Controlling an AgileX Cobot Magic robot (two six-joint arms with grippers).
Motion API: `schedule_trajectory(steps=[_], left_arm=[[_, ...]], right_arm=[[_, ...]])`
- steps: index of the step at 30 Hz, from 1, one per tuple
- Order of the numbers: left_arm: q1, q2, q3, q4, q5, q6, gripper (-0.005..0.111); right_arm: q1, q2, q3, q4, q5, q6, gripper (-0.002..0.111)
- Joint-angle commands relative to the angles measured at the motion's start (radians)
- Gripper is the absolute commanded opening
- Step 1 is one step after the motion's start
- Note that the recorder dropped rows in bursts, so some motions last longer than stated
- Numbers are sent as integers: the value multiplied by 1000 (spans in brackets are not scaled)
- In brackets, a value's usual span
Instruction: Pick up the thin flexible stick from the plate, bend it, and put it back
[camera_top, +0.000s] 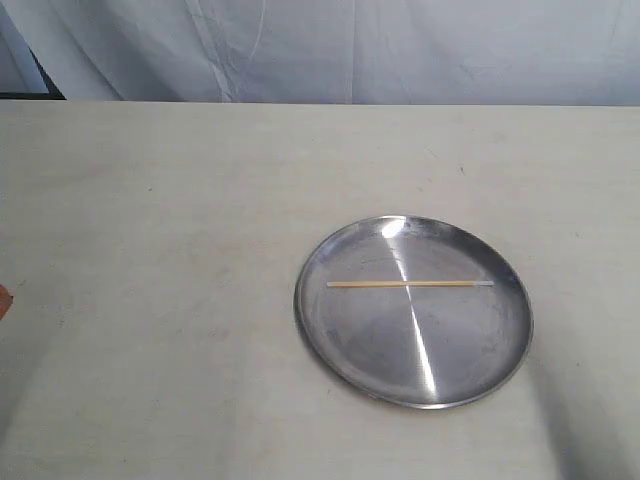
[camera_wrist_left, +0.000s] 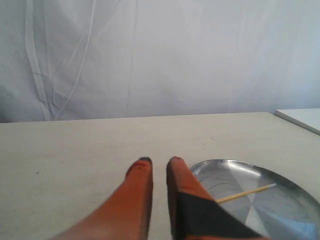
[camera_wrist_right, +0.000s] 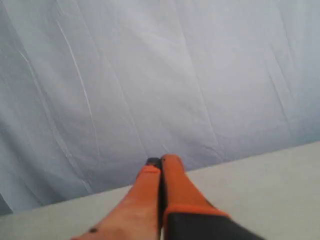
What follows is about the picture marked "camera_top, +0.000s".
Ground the round stainless steel plate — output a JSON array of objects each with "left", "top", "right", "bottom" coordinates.
[{"left": 293, "top": 215, "right": 534, "bottom": 410}]

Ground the thin beige flexible strip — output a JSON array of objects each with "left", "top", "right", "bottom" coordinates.
[{"left": 326, "top": 280, "right": 495, "bottom": 289}]

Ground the white backdrop cloth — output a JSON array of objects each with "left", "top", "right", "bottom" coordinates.
[{"left": 1, "top": 1, "right": 639, "bottom": 106}]

